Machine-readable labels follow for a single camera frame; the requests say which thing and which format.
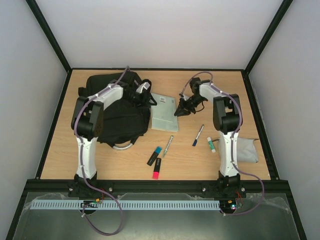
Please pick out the black aluminium frame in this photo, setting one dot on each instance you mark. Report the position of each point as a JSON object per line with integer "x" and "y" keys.
{"x": 274, "y": 185}

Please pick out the grey pencil pouch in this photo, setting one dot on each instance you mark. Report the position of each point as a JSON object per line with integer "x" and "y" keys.
{"x": 246, "y": 150}

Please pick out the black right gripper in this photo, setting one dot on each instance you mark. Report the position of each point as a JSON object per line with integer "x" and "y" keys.
{"x": 187, "y": 105}

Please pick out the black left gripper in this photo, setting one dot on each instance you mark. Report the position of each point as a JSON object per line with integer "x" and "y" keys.
{"x": 144, "y": 97}

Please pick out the green marker pen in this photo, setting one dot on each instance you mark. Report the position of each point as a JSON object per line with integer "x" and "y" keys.
{"x": 167, "y": 146}

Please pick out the pink highlighter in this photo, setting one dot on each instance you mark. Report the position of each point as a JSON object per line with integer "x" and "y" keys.
{"x": 157, "y": 167}

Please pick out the black backpack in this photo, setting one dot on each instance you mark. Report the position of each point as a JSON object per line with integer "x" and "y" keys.
{"x": 104, "y": 113}

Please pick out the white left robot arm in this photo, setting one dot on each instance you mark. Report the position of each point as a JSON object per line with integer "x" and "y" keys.
{"x": 86, "y": 174}

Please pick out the grey slotted cable duct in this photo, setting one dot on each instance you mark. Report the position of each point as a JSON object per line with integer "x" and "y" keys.
{"x": 126, "y": 205}

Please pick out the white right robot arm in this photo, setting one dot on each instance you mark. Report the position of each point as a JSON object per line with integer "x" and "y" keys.
{"x": 227, "y": 120}

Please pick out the white glue stick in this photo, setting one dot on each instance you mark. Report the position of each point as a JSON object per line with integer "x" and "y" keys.
{"x": 211, "y": 144}

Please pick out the grey notebook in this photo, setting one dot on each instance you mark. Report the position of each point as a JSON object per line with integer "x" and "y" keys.
{"x": 162, "y": 114}

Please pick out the blue highlighter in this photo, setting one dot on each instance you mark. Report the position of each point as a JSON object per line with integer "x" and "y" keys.
{"x": 154, "y": 156}

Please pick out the blue marker pen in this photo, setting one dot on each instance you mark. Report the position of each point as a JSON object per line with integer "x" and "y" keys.
{"x": 198, "y": 135}

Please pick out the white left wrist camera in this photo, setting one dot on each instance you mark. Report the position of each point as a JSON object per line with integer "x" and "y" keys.
{"x": 143, "y": 87}

